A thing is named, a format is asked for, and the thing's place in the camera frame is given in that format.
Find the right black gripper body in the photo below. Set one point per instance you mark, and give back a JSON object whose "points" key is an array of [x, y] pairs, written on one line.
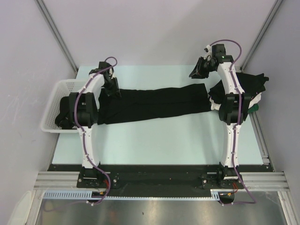
{"points": [[210, 67]]}

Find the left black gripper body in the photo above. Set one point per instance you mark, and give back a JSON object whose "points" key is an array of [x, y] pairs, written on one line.
{"points": [[111, 87]]}

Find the white plastic laundry basket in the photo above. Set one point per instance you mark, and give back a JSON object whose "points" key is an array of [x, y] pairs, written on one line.
{"points": [[61, 89]]}

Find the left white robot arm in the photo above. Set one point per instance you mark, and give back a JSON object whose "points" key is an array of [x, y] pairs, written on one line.
{"points": [[83, 111]]}

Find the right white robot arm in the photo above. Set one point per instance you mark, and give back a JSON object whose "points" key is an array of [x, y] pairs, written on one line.
{"points": [[234, 107]]}

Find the black printed t-shirt in basket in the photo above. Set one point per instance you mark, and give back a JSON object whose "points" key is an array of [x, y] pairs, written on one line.
{"points": [[65, 118]]}

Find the white folded t-shirt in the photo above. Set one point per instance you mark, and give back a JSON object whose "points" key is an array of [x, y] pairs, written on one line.
{"points": [[255, 100]]}

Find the green folded t-shirt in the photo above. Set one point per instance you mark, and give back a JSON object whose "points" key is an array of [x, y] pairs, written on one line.
{"points": [[253, 109]]}

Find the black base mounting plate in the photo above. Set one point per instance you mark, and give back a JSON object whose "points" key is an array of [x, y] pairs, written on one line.
{"points": [[159, 181]]}

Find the right aluminium frame post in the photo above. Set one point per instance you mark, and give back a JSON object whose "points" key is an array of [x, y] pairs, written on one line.
{"points": [[263, 30]]}

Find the aluminium frame post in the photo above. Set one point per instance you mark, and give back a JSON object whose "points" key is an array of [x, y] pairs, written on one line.
{"points": [[263, 30], [56, 33]]}

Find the left aluminium frame post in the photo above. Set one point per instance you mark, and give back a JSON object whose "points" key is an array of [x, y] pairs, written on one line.
{"points": [[56, 33]]}

